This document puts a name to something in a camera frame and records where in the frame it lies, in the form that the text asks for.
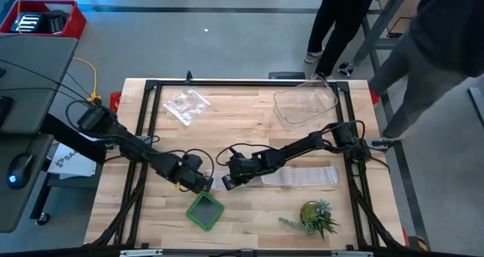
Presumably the black box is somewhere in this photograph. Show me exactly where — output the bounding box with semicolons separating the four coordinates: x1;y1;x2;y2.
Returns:
39;9;70;36

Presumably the black aluminium table frame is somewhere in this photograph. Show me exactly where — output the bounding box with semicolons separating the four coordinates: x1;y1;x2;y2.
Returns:
90;79;406;250

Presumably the clear plastic bag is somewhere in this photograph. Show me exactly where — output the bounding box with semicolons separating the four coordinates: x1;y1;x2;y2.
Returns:
162;86;211;127

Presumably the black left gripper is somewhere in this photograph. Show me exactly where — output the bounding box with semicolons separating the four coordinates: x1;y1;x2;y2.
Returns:
160;153;209;193

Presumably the red plastic crate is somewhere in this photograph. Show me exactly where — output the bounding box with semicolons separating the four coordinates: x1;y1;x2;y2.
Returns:
0;0;87;40

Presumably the black wire rack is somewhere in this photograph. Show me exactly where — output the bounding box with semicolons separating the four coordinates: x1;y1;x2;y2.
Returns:
386;16;414;39

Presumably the black camera cable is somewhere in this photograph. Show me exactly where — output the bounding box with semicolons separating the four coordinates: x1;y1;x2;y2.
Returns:
215;142;292;168
166;147;216;179

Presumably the black device with white stripes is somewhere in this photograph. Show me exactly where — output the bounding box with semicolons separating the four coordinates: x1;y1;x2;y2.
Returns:
10;13;42;34

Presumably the potted succulent plant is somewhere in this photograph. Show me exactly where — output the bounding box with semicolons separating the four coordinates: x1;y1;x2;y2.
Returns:
278;199;340;242

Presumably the white printed paper sheet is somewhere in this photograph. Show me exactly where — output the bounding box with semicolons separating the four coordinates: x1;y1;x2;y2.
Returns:
47;132;98;181

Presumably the grey desk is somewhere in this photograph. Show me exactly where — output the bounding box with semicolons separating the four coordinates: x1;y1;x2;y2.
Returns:
0;33;79;234

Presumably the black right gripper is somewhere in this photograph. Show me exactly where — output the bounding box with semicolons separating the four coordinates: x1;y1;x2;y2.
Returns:
226;147;271;186

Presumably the green and black square tray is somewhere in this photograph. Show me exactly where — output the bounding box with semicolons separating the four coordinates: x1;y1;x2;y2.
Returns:
185;190;225;232

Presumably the grey metal bar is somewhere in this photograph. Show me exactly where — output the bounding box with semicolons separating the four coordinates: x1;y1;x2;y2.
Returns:
467;86;484;129

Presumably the black desk support bar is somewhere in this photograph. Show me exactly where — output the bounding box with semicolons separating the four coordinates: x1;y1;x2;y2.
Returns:
39;113;109;166

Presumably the yellow power cable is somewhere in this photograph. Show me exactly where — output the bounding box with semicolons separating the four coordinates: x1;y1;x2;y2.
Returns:
73;56;103;104

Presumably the person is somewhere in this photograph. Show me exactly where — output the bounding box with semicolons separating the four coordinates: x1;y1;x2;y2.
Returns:
368;0;484;141
304;0;379;80

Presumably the orange and black block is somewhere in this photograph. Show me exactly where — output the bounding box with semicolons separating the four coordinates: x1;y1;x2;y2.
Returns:
410;234;430;252

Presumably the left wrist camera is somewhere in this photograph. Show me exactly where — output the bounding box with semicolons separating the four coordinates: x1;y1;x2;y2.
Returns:
199;175;216;194

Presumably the black computer mouse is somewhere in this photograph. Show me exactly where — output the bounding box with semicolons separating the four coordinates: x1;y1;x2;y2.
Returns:
5;152;35;190

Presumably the silver bracket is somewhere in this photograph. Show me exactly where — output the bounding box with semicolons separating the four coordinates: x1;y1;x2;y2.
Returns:
330;250;374;257
119;249;163;257

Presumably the black left camera cable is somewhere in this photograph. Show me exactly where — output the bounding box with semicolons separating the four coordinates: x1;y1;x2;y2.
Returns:
166;147;216;179

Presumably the clear plastic bin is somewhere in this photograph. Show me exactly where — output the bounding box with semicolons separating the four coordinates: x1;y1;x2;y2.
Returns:
272;74;340;132

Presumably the black right camera cable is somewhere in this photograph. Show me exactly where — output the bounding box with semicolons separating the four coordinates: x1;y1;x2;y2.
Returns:
215;142;292;168

